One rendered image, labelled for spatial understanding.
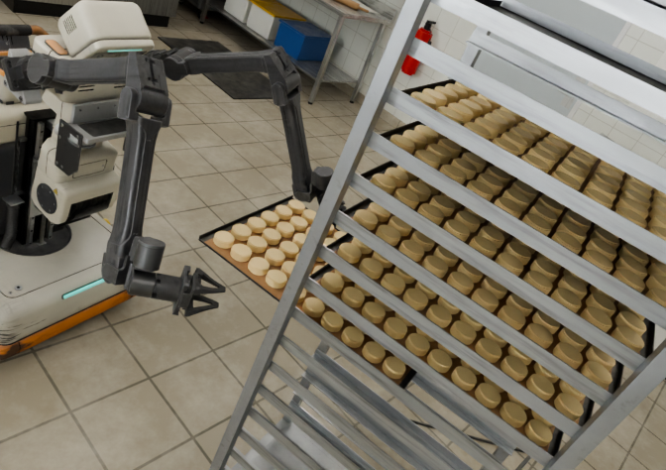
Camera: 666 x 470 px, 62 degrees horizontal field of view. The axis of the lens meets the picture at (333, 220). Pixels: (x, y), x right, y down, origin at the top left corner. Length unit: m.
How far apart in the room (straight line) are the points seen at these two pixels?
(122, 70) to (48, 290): 1.05
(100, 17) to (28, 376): 1.26
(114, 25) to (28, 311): 1.00
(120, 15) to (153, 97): 0.53
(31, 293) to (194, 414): 0.72
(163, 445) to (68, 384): 0.41
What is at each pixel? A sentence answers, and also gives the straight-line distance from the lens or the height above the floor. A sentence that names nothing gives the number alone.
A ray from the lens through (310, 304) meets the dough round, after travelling 1.28.
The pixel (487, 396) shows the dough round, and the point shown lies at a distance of 1.19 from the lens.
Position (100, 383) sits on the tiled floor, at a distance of 2.27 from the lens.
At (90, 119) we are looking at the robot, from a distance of 1.84.
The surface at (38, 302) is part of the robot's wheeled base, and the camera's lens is 2.15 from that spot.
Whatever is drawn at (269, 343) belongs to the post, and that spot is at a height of 0.87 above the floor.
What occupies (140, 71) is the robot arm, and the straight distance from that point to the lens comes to 1.29.
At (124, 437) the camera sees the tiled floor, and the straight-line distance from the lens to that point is 2.14.
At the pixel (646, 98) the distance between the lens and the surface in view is 0.91.
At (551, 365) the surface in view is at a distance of 1.07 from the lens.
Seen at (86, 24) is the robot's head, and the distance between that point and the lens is 1.71.
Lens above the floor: 1.77
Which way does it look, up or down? 30 degrees down
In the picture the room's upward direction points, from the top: 24 degrees clockwise
